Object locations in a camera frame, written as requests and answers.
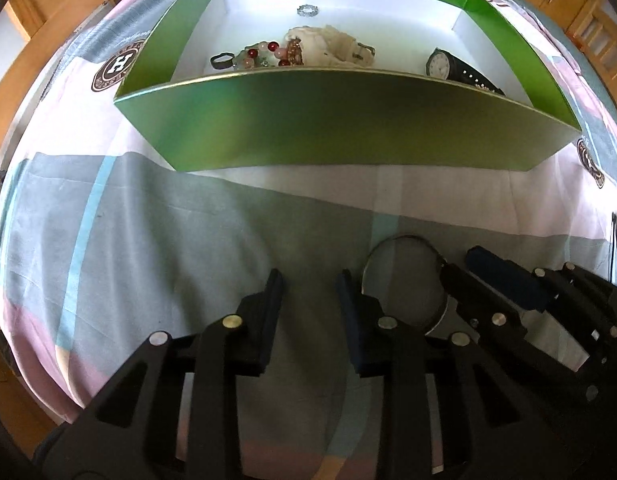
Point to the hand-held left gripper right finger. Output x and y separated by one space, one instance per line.
347 310

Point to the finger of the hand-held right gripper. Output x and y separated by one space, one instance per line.
508 280
483 305

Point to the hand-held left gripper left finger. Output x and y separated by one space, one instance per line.
274 310

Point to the silver metal bangle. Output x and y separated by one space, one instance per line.
441 317

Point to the green cardboard box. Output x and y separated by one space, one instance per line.
338 125

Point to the patchwork printed bedsheet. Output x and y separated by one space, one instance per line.
188 240

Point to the black wristwatch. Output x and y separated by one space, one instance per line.
441 65

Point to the cream cloth pouch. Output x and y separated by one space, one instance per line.
328 42

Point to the wooden bed frame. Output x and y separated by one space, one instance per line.
603 35

